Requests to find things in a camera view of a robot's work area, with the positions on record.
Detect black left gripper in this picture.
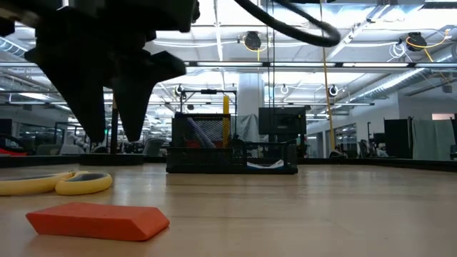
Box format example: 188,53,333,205
0,0,201,143

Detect purple pen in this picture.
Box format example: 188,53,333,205
186,116,217,149

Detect black mesh desk organizer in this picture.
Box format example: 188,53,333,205
166,113,299,175

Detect yellow-handled scissors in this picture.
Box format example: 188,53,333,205
0,170,114,196

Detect orange eraser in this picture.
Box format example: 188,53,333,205
25,201,171,242

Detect blue sticky note pad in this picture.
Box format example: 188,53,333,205
246,159,286,171

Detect blue and gray office chair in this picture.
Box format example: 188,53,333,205
142,138,166,158

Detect red and black cart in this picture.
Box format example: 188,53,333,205
0,132,29,157

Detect gray cover cloth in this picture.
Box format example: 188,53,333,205
233,114,261,143

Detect black monitor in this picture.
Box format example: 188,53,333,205
258,106,307,143

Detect black cabinet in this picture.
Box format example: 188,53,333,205
383,117,414,160

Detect gray-green curtain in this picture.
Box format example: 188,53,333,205
412,119,456,161

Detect black background rig frame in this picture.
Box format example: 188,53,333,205
179,89,238,117

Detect black ceiling cable reel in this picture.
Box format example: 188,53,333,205
243,31,263,51
406,31,428,53

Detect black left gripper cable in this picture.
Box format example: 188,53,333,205
233,0,342,48

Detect yellow hanging cable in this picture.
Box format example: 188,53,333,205
318,0,337,153

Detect black aluminium table frame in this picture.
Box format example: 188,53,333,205
0,153,457,173

